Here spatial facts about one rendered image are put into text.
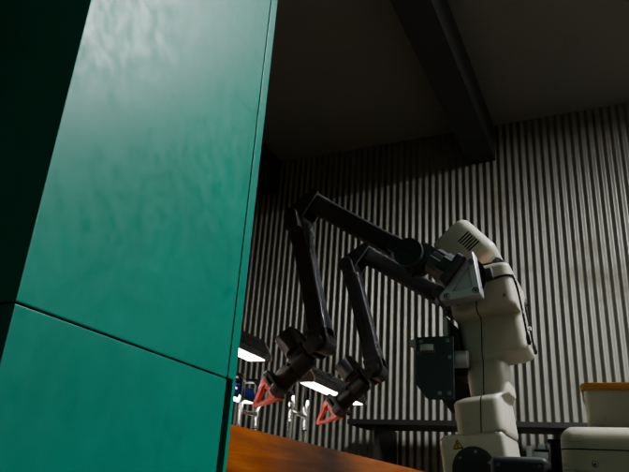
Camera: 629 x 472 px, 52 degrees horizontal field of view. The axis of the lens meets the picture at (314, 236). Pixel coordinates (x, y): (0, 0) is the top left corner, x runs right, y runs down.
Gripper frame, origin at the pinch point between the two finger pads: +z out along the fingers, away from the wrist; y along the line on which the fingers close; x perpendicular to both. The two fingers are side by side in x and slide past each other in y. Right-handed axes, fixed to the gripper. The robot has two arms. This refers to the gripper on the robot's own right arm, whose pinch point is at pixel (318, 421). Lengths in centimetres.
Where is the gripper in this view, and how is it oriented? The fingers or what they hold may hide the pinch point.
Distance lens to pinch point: 212.5
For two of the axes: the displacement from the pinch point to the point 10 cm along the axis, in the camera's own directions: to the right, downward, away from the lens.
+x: 5.5, 6.4, -5.4
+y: -3.9, -3.7, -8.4
